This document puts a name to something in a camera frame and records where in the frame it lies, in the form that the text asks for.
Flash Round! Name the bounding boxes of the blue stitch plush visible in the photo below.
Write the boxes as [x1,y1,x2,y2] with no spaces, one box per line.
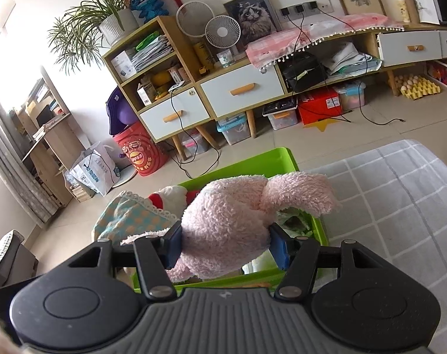
[130,0,169,23]

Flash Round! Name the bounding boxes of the black bag on shelf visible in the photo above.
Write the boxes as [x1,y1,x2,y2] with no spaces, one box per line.
[279,52,327,94]

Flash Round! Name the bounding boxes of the white desk fan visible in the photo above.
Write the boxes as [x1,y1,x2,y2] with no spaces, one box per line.
[205,15,241,68]

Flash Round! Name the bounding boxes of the green plastic bin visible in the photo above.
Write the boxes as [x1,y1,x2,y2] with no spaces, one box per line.
[129,147,332,294]

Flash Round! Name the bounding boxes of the white paper bag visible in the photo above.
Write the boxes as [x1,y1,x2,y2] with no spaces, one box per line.
[69,142,121,196]

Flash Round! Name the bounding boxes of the cat picture frame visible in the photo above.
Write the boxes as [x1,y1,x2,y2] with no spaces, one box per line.
[223,0,282,48]

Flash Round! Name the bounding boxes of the long wooden tv stand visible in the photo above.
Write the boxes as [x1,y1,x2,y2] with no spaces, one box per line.
[245,14,447,99]

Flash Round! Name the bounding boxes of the wooden shelf cabinet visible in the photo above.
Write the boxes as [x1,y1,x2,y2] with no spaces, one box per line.
[101,15,287,162]

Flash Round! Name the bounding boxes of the pink table runner cloth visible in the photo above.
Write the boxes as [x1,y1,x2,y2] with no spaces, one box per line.
[246,13,405,73]

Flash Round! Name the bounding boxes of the santa hat plush toy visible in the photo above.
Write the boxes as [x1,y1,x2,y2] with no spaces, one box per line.
[147,186,199,219]

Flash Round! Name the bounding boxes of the red printed bucket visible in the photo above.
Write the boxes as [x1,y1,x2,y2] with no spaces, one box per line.
[112,121,168,177]

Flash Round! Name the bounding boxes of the potted green plant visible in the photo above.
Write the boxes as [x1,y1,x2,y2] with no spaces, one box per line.
[48,0,127,74]

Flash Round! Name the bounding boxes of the grey checked tablecloth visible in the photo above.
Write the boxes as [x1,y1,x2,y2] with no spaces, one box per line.
[315,140,447,353]

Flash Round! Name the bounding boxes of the pink plush toy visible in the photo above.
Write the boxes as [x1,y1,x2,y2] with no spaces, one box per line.
[119,170,343,284]

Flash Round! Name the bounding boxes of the clear storage box blue lid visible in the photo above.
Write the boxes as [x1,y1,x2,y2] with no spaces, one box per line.
[216,113,250,145]

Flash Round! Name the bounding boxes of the wooden desk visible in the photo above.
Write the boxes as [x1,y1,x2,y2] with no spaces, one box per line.
[13,67,85,207]

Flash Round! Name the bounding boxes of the green grey plush toy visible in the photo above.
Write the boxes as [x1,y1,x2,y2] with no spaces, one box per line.
[276,208,314,237]

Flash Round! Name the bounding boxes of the red cardboard box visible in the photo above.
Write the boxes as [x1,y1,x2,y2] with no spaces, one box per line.
[298,87,343,125]

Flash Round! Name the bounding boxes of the doll with checked dress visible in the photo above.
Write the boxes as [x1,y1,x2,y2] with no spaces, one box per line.
[91,191,179,245]

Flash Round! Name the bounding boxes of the yellow egg tray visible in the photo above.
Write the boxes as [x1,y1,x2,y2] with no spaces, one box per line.
[394,74,441,100]

